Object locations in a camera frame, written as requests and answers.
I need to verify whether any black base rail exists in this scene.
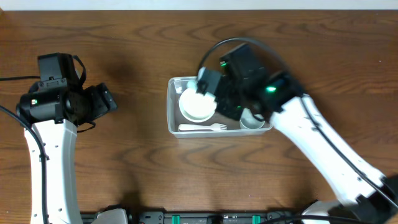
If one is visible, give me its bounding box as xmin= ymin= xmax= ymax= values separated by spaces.
xmin=81 ymin=204 xmax=316 ymax=224

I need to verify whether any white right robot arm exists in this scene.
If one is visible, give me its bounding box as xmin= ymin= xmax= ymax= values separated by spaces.
xmin=197 ymin=38 xmax=397 ymax=223

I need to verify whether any white plastic bowl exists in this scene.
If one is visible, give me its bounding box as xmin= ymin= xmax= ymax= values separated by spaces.
xmin=178 ymin=88 xmax=217 ymax=123

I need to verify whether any clear plastic storage container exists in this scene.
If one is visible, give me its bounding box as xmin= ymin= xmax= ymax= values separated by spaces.
xmin=166 ymin=77 xmax=272 ymax=138

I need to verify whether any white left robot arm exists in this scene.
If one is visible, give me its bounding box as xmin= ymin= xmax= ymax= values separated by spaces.
xmin=16 ymin=53 xmax=118 ymax=223

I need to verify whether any grey plastic cup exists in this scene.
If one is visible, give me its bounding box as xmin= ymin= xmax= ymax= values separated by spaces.
xmin=239 ymin=108 xmax=265 ymax=129

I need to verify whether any light blue plastic spoon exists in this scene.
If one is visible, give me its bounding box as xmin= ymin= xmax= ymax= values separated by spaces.
xmin=187 ymin=80 xmax=197 ymax=91

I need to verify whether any white plastic fork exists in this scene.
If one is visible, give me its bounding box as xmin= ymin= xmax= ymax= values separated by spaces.
xmin=178 ymin=123 xmax=228 ymax=131

